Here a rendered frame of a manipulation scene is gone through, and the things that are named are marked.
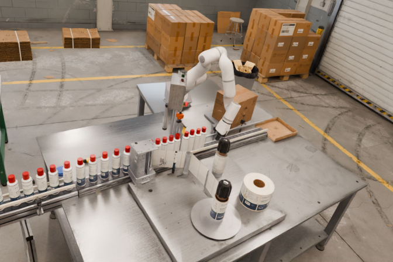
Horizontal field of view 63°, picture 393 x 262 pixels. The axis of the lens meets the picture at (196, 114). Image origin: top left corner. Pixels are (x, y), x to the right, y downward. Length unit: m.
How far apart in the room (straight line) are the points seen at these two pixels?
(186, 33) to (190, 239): 4.18
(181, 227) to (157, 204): 0.22
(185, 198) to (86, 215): 0.60
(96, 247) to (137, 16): 6.28
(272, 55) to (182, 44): 1.58
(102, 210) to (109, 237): 0.20
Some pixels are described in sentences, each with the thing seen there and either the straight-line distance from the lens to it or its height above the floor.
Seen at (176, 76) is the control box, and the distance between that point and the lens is 2.15.
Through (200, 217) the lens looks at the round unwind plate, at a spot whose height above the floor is 0.89.
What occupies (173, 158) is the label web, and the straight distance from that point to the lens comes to 2.16.
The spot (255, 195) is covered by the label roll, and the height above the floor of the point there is 1.01.
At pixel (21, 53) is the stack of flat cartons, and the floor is 0.12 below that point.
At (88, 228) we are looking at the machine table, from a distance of 2.00.
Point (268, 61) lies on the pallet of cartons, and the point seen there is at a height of 0.43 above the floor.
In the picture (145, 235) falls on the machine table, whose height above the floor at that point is 0.83.
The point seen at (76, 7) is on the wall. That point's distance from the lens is 7.34.
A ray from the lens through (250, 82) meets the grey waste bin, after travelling 4.80.
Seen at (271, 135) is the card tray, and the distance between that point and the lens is 2.98.
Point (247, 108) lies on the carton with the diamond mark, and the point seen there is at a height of 1.02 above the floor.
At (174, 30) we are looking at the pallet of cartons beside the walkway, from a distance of 5.46.
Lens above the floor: 2.39
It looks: 31 degrees down
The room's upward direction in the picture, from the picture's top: 11 degrees clockwise
